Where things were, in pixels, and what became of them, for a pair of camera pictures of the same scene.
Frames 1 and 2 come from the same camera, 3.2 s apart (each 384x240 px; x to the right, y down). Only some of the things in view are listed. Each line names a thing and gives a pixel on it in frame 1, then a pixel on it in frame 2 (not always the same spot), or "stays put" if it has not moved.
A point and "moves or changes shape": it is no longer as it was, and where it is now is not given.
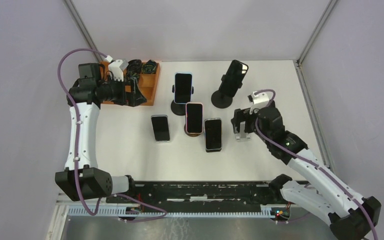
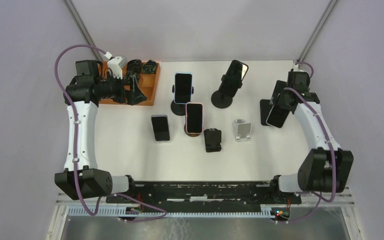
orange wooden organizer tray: [147, 84] stays put
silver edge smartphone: [161, 128] stays put
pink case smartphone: [194, 117] stays put
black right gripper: [242, 115] → [279, 89]
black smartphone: [213, 129] moves or changes shape
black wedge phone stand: [190, 134] stays put
